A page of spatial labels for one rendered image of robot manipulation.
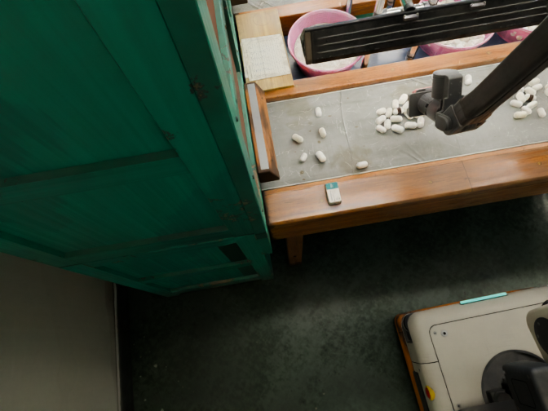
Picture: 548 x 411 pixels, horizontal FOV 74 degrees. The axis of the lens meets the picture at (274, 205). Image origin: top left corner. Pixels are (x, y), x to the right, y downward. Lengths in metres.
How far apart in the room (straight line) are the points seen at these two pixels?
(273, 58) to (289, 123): 0.23
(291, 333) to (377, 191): 0.90
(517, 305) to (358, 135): 0.91
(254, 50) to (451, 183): 0.75
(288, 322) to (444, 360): 0.65
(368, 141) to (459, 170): 0.27
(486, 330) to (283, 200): 0.95
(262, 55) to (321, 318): 1.14
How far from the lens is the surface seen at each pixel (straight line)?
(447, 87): 0.98
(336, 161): 1.12
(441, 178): 1.14
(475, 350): 1.60
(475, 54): 1.42
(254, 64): 1.28
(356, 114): 1.21
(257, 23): 1.40
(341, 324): 1.75
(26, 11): 0.38
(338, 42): 0.91
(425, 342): 1.54
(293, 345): 1.74
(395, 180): 1.10
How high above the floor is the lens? 1.74
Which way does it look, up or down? 70 degrees down
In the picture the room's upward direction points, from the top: 10 degrees counter-clockwise
